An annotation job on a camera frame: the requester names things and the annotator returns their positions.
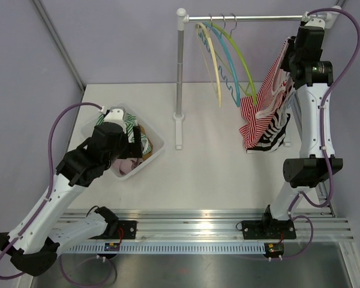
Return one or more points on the black white striped tank top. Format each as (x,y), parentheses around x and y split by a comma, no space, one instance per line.
(275,134)

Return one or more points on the cream hanger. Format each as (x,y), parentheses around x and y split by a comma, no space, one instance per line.
(211,60)

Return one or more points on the white plastic basket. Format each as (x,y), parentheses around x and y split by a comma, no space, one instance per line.
(99,137)

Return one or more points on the green striped tank top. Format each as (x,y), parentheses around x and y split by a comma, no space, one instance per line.
(129,124)

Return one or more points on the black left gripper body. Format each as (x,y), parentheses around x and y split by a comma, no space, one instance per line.
(126,149)

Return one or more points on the metal clothes rack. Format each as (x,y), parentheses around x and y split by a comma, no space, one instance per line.
(183,18)

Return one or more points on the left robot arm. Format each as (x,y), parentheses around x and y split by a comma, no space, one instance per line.
(34,245)

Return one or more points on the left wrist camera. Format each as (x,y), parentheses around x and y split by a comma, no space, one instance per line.
(116,115)

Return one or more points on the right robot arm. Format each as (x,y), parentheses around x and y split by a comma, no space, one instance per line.
(317,162)

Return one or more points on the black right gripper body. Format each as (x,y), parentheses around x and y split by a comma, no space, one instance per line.
(291,54)

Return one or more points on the brown tank top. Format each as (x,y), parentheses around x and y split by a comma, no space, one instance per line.
(147,146)

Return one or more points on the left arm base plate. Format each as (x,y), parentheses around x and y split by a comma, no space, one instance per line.
(125,229)

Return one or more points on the pink tank top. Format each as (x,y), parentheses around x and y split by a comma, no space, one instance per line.
(125,166)

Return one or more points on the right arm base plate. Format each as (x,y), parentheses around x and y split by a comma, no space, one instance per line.
(277,230)

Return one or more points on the white slotted cable duct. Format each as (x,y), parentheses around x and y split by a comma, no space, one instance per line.
(168,248)

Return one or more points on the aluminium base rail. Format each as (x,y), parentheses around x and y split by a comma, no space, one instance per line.
(223,225)

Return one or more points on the blue hanger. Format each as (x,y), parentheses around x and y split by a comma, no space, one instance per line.
(224,72)

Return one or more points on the green hanger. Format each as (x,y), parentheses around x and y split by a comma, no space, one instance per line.
(250,90)

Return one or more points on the red striped tank top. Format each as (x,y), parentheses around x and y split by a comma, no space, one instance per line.
(268,100)

